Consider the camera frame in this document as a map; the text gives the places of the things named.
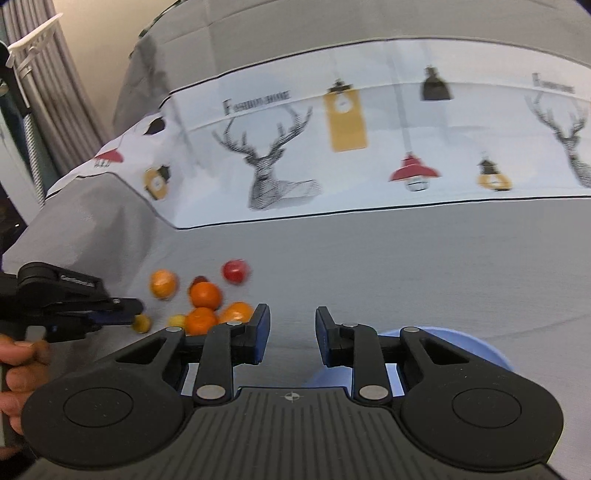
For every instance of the white plastic rack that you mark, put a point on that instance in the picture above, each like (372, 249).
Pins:
(32, 46)

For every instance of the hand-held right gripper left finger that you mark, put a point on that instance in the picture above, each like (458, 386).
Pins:
(263, 325)

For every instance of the person's left hand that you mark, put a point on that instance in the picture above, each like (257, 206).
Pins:
(18, 357)

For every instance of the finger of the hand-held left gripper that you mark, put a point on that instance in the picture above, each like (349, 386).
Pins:
(115, 309)

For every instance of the plastic-wrapped red-orange fruit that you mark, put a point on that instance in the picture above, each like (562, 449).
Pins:
(163, 283)

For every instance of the plastic-wrapped red fruit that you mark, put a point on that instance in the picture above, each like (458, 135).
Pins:
(236, 271)

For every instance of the dark teal panel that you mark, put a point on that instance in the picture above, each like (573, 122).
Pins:
(14, 175)

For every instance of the plastic-wrapped orange mandarin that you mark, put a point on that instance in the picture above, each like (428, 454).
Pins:
(238, 312)

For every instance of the dark red date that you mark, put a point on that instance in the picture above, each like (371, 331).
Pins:
(199, 279)

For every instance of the light blue plate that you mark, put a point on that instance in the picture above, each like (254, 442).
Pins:
(461, 342)

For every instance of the small yellow round fruit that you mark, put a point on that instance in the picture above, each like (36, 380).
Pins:
(141, 323)
(177, 320)

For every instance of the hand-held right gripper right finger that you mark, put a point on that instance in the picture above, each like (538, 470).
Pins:
(322, 334)

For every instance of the bare orange mandarin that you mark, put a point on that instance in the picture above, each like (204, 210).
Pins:
(205, 294)
(201, 321)

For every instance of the grey printed bed sheet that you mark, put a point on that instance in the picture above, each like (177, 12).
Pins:
(369, 258)

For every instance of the grey striped curtain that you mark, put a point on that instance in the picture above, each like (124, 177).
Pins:
(69, 92)

